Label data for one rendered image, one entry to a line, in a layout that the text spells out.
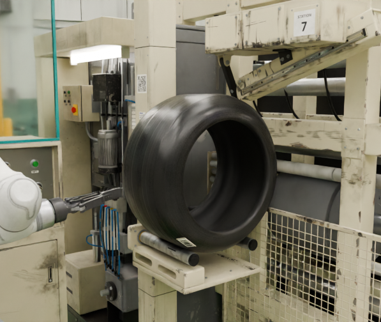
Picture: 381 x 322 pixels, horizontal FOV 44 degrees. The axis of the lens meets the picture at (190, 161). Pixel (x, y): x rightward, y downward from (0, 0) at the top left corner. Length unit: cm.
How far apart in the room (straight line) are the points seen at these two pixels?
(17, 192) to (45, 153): 91
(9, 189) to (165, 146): 53
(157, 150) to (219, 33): 65
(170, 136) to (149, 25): 55
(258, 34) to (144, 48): 46
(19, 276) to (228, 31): 132
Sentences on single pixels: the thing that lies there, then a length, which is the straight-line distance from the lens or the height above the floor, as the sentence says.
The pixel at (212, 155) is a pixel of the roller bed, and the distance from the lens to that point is 226.
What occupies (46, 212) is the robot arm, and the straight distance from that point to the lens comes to 145.
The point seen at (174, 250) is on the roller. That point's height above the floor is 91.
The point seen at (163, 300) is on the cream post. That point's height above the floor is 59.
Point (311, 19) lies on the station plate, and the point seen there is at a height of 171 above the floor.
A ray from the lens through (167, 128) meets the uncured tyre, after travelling 157.
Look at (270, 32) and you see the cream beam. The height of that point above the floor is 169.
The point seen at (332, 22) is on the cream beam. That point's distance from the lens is 169.
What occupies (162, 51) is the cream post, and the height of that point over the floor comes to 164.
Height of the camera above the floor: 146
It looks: 8 degrees down
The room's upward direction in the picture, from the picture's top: straight up
